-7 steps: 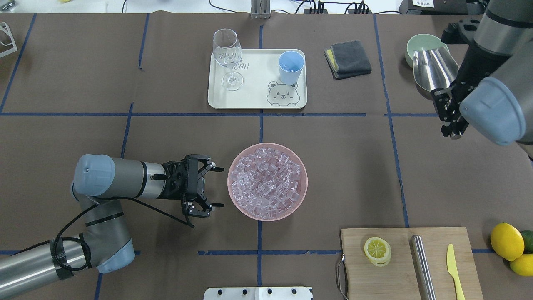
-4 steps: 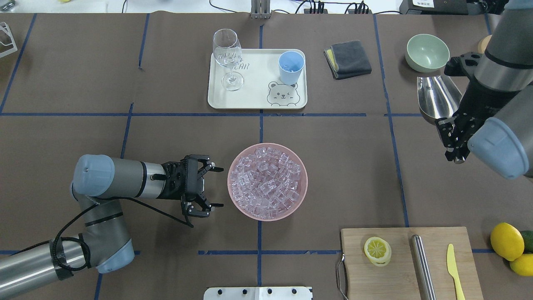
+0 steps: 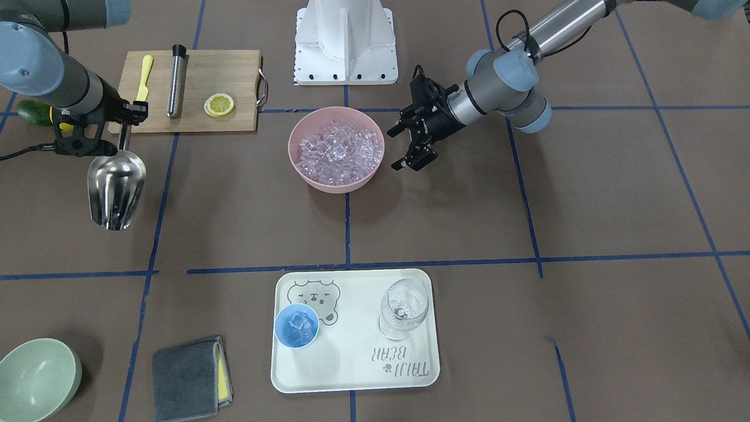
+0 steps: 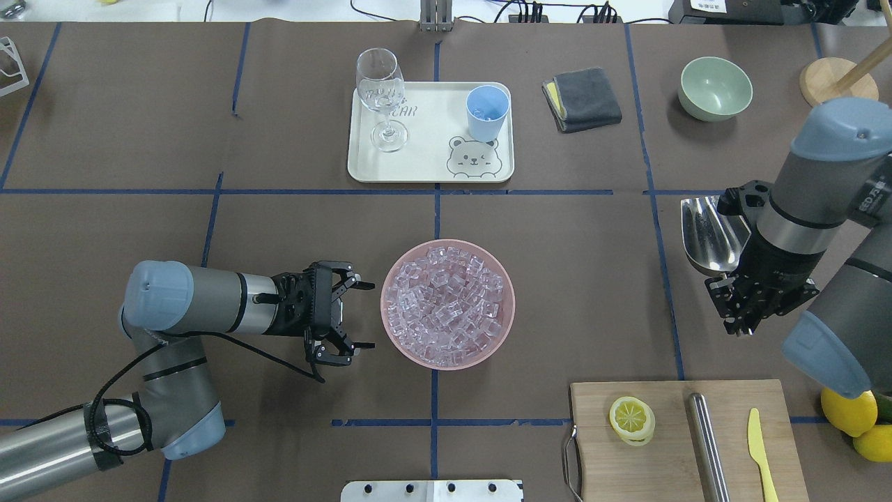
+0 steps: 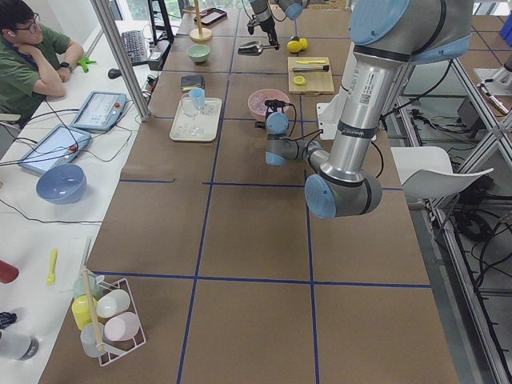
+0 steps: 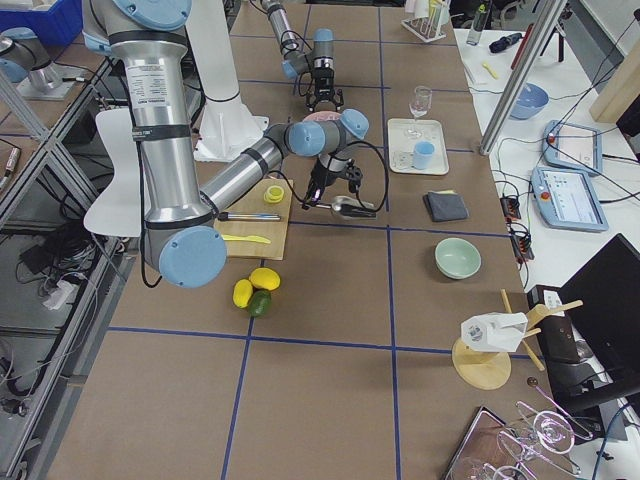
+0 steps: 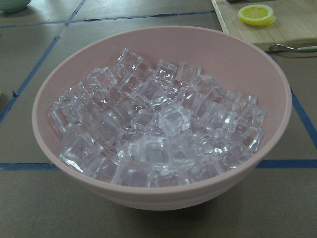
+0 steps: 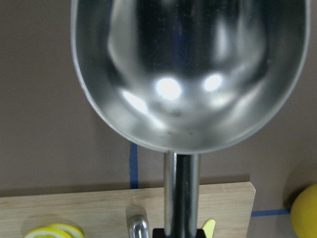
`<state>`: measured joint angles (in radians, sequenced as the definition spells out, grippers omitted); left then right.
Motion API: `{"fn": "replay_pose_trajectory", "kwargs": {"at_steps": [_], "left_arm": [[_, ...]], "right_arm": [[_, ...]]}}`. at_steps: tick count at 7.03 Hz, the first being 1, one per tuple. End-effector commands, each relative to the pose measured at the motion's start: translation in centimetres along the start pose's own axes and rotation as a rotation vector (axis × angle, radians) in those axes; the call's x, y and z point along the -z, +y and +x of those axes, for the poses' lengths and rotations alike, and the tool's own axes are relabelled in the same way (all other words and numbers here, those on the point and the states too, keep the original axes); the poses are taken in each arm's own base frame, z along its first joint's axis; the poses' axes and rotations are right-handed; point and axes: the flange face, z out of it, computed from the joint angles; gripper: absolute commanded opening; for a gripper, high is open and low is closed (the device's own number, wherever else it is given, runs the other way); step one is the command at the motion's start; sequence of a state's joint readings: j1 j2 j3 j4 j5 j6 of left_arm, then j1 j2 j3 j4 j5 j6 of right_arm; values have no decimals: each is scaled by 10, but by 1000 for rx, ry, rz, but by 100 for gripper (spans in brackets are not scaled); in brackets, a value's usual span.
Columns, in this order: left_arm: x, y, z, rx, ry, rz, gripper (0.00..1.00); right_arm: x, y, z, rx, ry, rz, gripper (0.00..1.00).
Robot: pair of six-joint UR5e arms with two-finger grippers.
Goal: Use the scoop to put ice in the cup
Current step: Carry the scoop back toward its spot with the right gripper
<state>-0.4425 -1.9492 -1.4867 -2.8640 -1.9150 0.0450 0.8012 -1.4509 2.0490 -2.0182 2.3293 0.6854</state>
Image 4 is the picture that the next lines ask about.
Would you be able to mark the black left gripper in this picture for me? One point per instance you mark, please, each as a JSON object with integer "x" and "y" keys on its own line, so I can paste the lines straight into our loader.
{"x": 293, "y": 322}

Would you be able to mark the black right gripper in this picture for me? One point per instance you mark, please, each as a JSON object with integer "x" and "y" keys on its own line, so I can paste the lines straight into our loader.
{"x": 768, "y": 270}

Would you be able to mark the metal ice scoop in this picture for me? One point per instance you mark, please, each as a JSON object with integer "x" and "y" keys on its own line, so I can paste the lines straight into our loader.
{"x": 712, "y": 241}

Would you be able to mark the pink bowl of ice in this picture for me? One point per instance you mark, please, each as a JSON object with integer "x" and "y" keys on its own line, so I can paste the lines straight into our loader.
{"x": 447, "y": 304}

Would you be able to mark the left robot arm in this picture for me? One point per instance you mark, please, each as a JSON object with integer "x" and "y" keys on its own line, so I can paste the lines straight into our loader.
{"x": 168, "y": 309}

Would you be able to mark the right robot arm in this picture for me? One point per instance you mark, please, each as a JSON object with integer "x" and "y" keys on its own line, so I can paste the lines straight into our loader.
{"x": 820, "y": 235}

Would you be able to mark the light blue plastic cup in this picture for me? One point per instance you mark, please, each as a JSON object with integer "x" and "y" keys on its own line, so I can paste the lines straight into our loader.
{"x": 486, "y": 109}

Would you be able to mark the round yellow lemon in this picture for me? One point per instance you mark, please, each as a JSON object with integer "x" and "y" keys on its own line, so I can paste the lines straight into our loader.
{"x": 853, "y": 416}

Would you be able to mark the yellow plastic knife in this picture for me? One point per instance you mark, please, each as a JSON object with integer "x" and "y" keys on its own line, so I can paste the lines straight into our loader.
{"x": 758, "y": 453}

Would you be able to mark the cream bear serving tray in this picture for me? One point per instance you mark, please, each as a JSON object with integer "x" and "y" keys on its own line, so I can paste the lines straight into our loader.
{"x": 440, "y": 148}

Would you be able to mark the yellow mango fruit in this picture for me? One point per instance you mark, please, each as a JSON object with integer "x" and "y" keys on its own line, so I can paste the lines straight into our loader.
{"x": 875, "y": 444}

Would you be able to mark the green ceramic bowl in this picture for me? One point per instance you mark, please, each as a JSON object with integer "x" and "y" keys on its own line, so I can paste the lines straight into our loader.
{"x": 713, "y": 89}

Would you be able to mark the lemon slice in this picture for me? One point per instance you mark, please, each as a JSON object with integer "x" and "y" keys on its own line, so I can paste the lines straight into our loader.
{"x": 632, "y": 420}

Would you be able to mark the wooden stand with pole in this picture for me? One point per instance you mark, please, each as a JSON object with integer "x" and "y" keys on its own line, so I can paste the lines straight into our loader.
{"x": 833, "y": 77}

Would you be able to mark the wooden cutting board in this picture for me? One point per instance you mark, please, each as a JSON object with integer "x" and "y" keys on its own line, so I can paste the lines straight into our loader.
{"x": 666, "y": 469}

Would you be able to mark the steel muddler rod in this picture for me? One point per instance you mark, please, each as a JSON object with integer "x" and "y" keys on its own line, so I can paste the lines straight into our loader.
{"x": 706, "y": 450}

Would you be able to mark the clear wine glass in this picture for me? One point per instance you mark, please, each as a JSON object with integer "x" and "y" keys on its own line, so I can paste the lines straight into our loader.
{"x": 381, "y": 88}

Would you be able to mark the grey folded cloth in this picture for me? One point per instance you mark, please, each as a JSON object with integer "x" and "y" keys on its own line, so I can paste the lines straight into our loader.
{"x": 582, "y": 99}

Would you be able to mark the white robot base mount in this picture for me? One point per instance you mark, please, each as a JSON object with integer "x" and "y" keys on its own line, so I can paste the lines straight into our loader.
{"x": 434, "y": 490}

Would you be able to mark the white wire cup rack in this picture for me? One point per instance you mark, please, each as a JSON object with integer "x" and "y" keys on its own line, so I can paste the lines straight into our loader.
{"x": 13, "y": 72}

